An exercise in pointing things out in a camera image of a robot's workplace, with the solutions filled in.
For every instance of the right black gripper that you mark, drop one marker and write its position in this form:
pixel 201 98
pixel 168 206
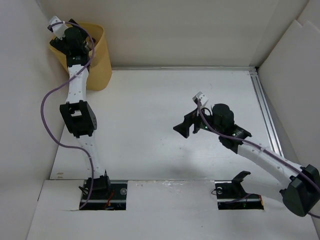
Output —
pixel 183 128

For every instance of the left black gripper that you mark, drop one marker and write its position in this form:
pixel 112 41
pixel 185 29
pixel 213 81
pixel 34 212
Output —
pixel 61 44

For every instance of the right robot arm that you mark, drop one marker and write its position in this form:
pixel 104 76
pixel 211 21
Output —
pixel 298 186

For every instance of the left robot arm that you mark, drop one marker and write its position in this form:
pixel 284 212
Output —
pixel 78 116

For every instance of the yellow plastic bin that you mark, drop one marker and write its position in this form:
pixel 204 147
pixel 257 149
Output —
pixel 100 71

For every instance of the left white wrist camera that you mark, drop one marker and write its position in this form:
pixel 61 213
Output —
pixel 57 27

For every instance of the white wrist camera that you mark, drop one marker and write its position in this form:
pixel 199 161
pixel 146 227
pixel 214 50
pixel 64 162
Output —
pixel 200 98
pixel 57 27

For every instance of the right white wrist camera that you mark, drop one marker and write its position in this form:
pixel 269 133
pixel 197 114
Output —
pixel 200 98

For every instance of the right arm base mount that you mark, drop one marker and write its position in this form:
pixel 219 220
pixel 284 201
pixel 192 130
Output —
pixel 230 195

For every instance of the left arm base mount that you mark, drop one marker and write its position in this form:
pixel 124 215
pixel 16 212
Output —
pixel 115 199

